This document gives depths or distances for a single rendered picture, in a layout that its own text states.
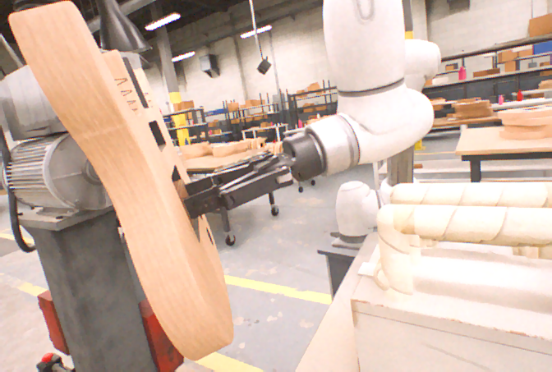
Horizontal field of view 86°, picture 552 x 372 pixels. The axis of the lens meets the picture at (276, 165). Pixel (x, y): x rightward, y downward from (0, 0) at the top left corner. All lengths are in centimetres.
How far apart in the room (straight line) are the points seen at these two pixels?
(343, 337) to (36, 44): 57
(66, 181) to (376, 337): 88
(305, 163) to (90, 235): 94
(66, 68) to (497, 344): 45
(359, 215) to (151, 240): 109
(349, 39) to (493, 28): 1123
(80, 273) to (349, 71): 108
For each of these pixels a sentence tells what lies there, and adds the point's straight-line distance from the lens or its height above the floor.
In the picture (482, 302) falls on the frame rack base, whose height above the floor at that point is 110.
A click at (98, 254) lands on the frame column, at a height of 94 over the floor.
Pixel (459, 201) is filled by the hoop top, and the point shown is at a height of 119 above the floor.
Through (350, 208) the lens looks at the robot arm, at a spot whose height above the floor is 89.
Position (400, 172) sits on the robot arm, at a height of 103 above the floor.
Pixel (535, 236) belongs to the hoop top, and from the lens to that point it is 34.
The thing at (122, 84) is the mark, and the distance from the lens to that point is 41.
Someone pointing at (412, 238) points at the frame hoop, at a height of 114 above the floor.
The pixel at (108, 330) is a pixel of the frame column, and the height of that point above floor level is 66.
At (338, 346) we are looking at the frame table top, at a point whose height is 93.
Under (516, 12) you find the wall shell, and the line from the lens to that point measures 1175.
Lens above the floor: 133
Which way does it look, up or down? 10 degrees down
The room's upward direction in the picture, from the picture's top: 9 degrees counter-clockwise
